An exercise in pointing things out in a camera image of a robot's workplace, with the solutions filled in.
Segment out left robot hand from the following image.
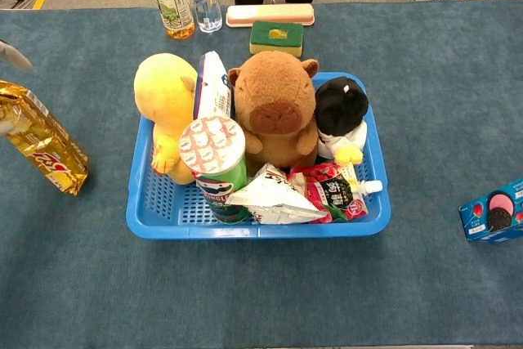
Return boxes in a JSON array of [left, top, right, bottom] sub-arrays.
[[0, 39, 34, 136]]

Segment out gold foil snack package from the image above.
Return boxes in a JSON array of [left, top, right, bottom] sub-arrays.
[[0, 80, 90, 197]]

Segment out green Pringles can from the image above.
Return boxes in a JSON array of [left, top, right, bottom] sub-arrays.
[[178, 115, 251, 226]]

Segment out blue Oreo cookie box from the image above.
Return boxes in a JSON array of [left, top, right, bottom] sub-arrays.
[[458, 178, 523, 244]]

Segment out blue plastic basket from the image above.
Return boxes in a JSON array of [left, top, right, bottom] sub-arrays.
[[125, 70, 392, 241]]

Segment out yellow duck plush toy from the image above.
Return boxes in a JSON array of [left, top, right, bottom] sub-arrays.
[[133, 52, 199, 186]]

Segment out white blue snack bag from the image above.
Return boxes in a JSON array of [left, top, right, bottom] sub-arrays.
[[192, 51, 234, 121]]

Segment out green yellow sponge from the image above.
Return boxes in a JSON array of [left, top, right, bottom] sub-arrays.
[[248, 20, 305, 58]]

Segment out pink beige plastic case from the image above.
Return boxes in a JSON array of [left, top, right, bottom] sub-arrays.
[[225, 3, 316, 29]]

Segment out brown capybara plush toy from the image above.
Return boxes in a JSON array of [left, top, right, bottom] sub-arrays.
[[227, 50, 320, 170]]

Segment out white triangular snack packet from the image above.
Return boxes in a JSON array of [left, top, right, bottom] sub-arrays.
[[224, 163, 328, 226]]

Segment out black white penguin plush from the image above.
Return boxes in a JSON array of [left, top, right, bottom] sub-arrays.
[[314, 76, 370, 164]]

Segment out blue felt table cover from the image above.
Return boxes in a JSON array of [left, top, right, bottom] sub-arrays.
[[0, 0, 523, 348]]

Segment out red grape jelly pouch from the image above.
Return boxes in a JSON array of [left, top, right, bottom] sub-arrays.
[[288, 162, 384, 224]]

